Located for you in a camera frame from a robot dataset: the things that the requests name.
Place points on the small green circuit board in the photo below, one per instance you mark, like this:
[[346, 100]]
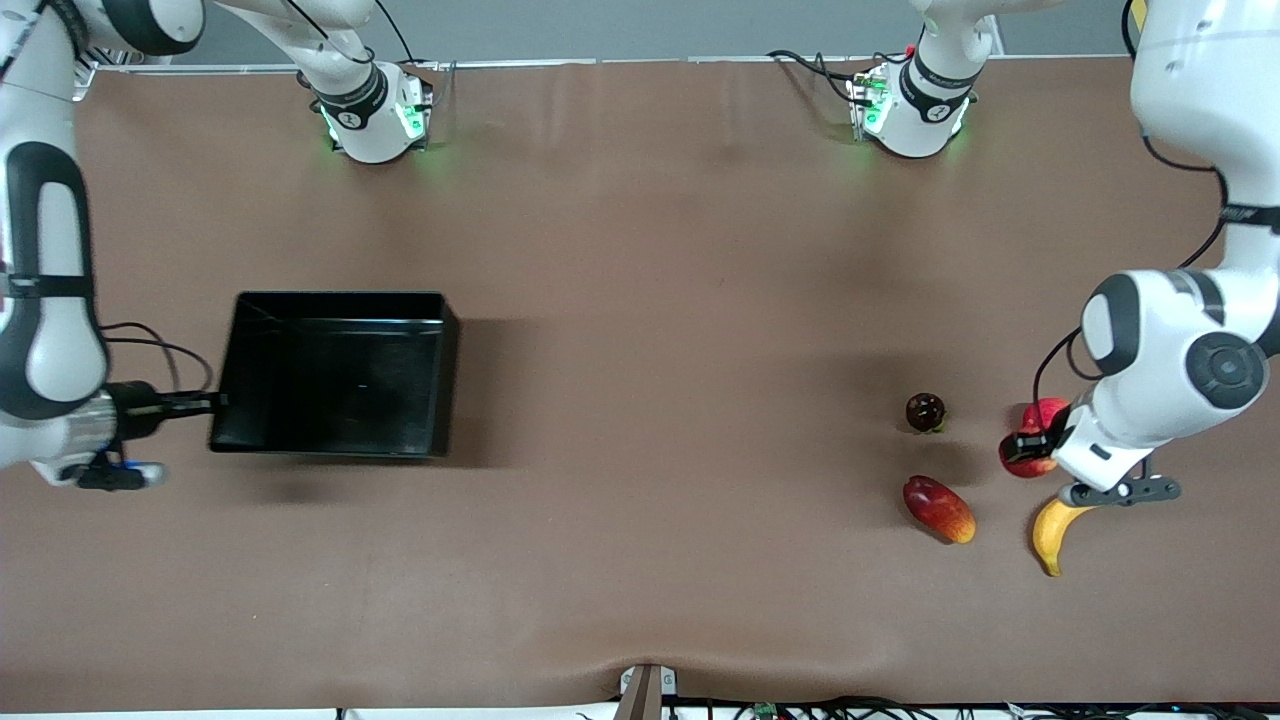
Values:
[[767, 711]]

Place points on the yellow banana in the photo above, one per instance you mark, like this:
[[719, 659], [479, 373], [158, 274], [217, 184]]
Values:
[[1048, 535]]

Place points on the red yellow striped apple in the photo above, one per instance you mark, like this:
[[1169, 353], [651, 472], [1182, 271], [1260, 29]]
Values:
[[1028, 469]]

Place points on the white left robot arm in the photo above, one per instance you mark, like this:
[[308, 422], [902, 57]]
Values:
[[1200, 100]]

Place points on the dark purple mangosteen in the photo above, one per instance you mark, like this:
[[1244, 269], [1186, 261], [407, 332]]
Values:
[[925, 410]]

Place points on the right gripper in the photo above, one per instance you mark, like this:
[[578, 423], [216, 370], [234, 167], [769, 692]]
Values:
[[138, 405]]

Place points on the red yellow mango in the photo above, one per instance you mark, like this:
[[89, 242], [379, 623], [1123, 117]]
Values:
[[938, 508]]

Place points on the black plastic box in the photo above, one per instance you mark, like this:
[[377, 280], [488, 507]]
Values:
[[330, 390]]

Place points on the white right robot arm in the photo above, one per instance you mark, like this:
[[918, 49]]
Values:
[[50, 330]]

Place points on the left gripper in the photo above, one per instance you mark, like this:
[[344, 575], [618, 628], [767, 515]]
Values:
[[1040, 440]]

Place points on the brown table cover sheet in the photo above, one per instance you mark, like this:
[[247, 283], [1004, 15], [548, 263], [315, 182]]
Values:
[[640, 250]]

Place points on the metal table edge bracket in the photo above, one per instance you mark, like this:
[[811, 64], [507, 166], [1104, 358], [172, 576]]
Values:
[[645, 695]]

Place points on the aluminium frame strut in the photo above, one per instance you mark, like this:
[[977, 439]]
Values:
[[85, 75]]

